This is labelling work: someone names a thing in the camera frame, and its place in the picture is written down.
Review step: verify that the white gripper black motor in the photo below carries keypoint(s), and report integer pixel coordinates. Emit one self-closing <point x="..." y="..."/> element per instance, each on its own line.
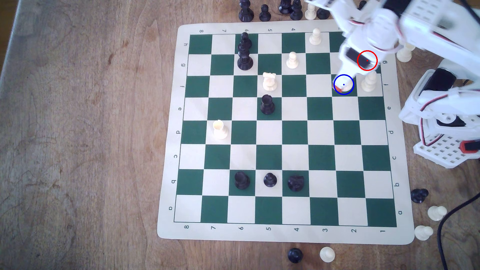
<point x="354" y="58"/>

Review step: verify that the white chess king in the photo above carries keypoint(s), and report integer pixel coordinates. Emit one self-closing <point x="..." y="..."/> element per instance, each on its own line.
<point x="346" y="86"/>

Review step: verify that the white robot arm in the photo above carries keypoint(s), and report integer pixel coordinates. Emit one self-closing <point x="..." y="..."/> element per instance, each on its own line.
<point x="431" y="26"/>

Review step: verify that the white chess bishop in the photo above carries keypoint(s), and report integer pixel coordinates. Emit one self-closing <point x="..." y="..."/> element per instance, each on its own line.
<point x="369" y="83"/>

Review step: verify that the white chess pawn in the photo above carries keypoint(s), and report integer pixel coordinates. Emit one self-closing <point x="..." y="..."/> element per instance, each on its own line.
<point x="423" y="233"/>
<point x="309" y="14"/>
<point x="292" y="60"/>
<point x="327" y="254"/>
<point x="315" y="36"/>
<point x="436" y="213"/>

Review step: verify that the white chess piece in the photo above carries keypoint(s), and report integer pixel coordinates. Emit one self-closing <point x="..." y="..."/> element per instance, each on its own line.
<point x="404" y="55"/>

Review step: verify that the black chess piece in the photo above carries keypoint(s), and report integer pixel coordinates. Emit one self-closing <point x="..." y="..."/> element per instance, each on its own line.
<point x="284" y="6"/>
<point x="296" y="12"/>
<point x="245" y="11"/>
<point x="322" y="15"/>
<point x="242" y="180"/>

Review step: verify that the black chess pawn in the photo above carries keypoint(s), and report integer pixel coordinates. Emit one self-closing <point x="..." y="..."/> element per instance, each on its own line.
<point x="362" y="4"/>
<point x="264" y="14"/>
<point x="295" y="255"/>
<point x="270" y="180"/>

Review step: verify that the black chess rook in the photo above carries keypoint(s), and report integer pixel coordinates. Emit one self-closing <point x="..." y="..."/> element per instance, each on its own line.
<point x="267" y="105"/>

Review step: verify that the green and cream chess mat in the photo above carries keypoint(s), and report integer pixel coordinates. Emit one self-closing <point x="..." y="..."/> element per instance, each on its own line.
<point x="285" y="150"/>

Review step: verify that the black chess queen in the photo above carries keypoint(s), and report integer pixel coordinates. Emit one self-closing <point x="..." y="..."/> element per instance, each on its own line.
<point x="245" y="62"/>

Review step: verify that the black chess knight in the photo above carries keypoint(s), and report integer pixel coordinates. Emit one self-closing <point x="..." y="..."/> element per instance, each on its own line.
<point x="296" y="183"/>
<point x="419" y="195"/>

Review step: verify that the white chess rook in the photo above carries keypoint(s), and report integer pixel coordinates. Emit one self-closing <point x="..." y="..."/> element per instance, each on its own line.
<point x="219" y="130"/>

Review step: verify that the white rook on f5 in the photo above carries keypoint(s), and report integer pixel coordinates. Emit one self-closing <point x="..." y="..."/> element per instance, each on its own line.
<point x="269" y="81"/>

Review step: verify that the red and black clamp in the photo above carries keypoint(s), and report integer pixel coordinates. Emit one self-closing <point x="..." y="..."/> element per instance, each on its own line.
<point x="470" y="146"/>

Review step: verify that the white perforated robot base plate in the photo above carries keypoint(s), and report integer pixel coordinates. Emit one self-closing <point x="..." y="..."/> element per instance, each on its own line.
<point x="446" y="152"/>

